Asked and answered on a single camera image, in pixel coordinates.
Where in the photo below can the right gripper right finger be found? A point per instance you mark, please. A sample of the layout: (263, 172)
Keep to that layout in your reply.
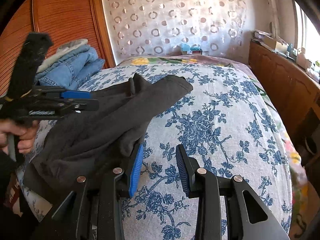
(187, 167)

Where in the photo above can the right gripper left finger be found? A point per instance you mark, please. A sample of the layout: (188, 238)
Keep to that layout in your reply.
(132, 173)

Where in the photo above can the black pants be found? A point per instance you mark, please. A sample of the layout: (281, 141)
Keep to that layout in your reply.
(81, 143)

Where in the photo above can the person's left hand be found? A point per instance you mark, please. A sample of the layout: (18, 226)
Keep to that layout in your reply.
(26, 136)

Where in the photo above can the folded blue jeans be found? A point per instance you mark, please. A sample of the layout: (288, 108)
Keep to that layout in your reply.
(72, 70)

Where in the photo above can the blue floral bedspread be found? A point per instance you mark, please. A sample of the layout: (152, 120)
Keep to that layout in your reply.
(222, 139)

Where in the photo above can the colourful flower blanket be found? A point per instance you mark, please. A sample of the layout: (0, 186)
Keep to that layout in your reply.
(254, 94)

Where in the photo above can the cardboard box with blue bag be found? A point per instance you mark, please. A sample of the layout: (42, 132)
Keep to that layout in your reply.
(190, 50)

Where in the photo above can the wooden sideboard cabinet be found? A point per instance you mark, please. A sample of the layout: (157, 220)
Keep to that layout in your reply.
(293, 93)

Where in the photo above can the cardboard box on sideboard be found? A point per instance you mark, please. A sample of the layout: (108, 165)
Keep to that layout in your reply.
(274, 44)

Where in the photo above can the circle-pattern sheer curtain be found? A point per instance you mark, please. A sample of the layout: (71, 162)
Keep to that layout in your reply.
(158, 27)

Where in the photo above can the tied side curtain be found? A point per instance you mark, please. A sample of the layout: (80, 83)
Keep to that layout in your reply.
(275, 17)

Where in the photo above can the window with brown frame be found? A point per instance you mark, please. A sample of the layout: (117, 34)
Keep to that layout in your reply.
(304, 33)

